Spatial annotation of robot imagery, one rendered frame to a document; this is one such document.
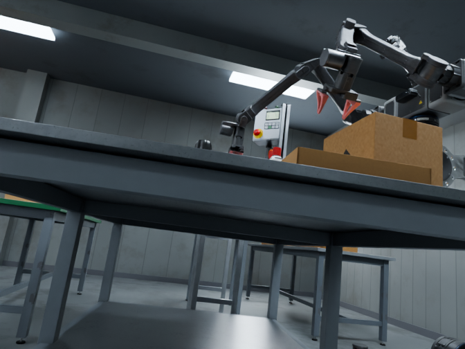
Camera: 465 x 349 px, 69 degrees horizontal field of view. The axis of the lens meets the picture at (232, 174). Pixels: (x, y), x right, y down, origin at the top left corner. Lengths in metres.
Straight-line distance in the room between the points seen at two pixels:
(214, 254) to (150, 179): 5.54
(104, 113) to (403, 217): 5.98
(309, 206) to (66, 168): 0.42
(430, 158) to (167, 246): 5.20
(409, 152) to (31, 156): 0.96
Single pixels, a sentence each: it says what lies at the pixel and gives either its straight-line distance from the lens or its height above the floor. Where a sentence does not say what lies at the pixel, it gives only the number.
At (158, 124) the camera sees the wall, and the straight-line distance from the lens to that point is 6.31.
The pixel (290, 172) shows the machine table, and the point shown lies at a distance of 0.58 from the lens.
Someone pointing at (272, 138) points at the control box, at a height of 1.29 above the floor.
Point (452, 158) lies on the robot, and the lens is 1.77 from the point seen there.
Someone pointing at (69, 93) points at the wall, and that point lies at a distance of 6.61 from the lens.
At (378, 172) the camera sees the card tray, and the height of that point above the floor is 0.85.
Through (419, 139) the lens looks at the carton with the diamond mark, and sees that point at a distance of 1.17.
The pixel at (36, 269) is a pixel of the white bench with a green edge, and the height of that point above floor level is 0.42.
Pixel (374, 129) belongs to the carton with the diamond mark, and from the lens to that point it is 1.08.
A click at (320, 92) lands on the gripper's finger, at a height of 1.22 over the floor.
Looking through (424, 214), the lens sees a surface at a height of 0.78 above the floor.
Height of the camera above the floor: 0.68
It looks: 12 degrees up
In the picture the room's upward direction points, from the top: 7 degrees clockwise
